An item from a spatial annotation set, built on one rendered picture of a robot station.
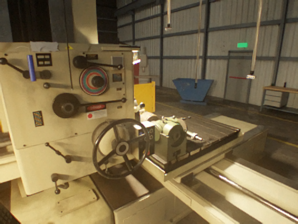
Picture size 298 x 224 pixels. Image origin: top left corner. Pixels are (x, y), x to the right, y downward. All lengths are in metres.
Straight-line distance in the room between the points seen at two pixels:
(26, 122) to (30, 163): 0.24
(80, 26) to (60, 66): 0.80
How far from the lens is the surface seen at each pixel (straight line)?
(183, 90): 7.48
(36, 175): 1.24
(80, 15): 1.83
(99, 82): 1.04
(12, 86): 1.07
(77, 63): 1.03
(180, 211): 2.43
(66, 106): 1.03
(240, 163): 2.21
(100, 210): 1.73
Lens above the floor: 1.82
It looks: 17 degrees down
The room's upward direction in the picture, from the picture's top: straight up
